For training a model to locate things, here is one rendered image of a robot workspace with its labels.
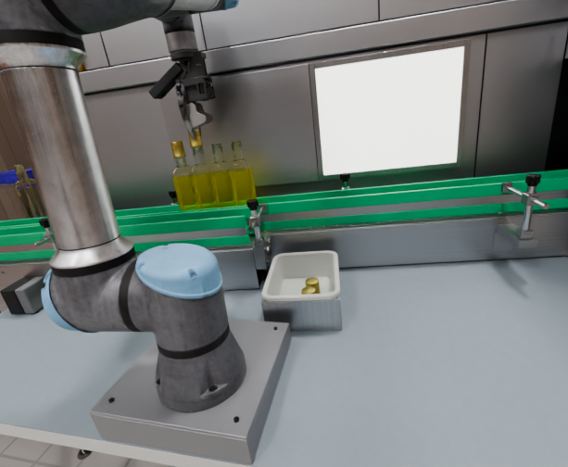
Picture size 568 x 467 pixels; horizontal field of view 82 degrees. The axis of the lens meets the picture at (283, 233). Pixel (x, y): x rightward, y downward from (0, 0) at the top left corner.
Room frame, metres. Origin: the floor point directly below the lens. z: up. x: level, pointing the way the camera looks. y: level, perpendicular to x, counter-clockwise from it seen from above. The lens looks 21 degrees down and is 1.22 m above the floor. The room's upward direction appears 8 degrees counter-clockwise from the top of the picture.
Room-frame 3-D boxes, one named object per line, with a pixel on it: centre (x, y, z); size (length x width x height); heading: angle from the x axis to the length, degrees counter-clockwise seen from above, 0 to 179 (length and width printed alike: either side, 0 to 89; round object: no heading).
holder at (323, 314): (0.73, -0.04, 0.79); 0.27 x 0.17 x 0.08; 170
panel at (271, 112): (1.06, -0.12, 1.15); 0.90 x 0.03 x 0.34; 80
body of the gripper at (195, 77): (0.97, 0.19, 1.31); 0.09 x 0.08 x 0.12; 81
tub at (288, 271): (0.70, -0.03, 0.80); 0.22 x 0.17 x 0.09; 170
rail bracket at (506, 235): (0.71, -0.57, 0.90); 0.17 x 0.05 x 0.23; 170
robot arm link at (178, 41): (0.97, 0.19, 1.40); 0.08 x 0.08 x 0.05
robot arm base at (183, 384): (0.45, 0.17, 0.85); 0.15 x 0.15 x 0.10
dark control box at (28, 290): (0.87, 0.78, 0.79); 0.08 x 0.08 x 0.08; 80
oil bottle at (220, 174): (0.97, 0.16, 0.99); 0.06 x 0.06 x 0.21; 79
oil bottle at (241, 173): (0.95, 0.10, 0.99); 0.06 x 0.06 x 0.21; 79
